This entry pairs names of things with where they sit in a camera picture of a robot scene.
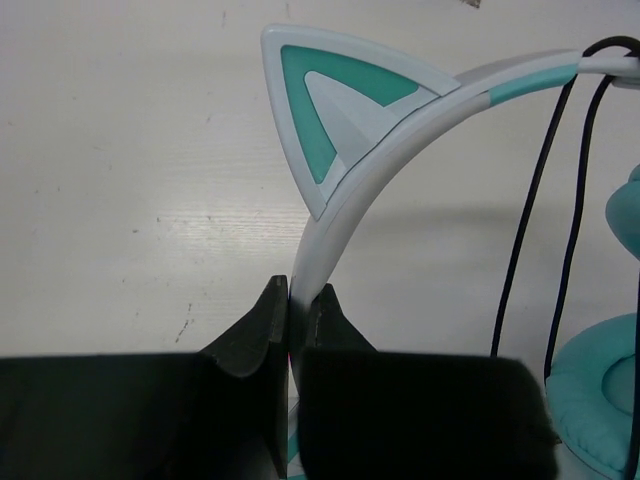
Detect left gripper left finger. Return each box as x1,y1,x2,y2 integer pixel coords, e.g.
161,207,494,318
1,275,288,479

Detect black headphone cable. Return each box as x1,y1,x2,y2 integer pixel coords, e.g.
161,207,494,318
489,35,640,386

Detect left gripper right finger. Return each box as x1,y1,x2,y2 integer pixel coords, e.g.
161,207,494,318
294,285,559,479

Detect teal cat-ear headphones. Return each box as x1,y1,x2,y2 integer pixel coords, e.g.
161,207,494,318
261,25,639,479

